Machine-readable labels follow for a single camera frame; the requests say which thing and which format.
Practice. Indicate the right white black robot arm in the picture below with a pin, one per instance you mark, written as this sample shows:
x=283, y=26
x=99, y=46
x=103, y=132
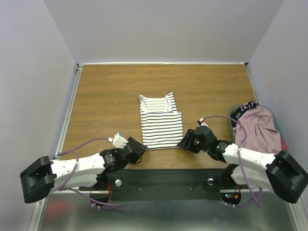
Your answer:
x=261, y=162

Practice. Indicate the aluminium frame rail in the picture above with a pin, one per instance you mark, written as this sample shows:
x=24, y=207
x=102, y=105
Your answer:
x=72, y=190

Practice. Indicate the pink tank top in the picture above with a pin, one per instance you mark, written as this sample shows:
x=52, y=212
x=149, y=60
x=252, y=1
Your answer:
x=258, y=130

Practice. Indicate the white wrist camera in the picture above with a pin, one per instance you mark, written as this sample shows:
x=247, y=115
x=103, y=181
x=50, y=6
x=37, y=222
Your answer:
x=201, y=122
x=118, y=141

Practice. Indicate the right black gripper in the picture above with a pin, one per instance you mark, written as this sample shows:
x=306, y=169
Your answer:
x=188, y=139

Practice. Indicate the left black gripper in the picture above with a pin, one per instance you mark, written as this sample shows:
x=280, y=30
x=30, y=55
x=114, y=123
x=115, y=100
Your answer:
x=143, y=147

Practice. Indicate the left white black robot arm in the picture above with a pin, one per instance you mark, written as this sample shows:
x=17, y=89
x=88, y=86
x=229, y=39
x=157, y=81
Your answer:
x=45, y=176

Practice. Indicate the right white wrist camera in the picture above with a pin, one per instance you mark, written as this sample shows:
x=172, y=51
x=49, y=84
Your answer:
x=201, y=122

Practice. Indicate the navy patterned garment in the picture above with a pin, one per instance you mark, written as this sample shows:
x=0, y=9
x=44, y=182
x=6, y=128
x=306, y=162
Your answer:
x=244, y=108

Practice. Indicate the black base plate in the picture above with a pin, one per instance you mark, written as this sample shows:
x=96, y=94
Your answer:
x=197, y=192

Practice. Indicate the black white striped tank top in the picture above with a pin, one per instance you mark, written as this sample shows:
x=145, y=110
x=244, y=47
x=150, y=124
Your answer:
x=161, y=122

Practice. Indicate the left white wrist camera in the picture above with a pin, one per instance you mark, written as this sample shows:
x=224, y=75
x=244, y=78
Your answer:
x=118, y=141

